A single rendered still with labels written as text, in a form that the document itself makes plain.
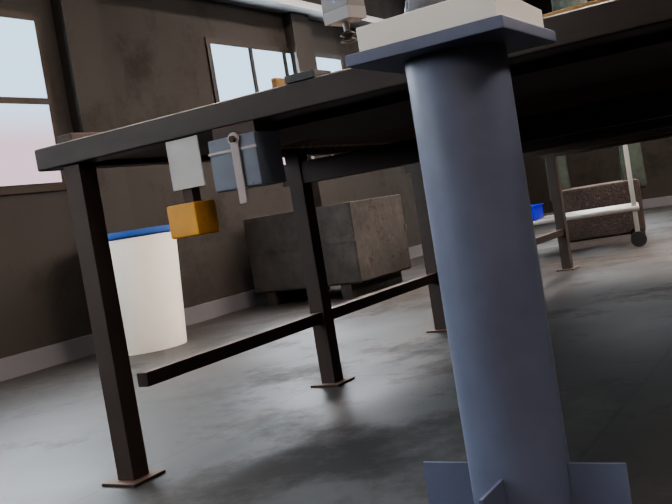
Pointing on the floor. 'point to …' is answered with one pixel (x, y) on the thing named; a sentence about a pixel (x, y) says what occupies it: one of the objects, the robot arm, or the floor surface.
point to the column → (490, 271)
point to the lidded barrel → (149, 288)
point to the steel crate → (358, 220)
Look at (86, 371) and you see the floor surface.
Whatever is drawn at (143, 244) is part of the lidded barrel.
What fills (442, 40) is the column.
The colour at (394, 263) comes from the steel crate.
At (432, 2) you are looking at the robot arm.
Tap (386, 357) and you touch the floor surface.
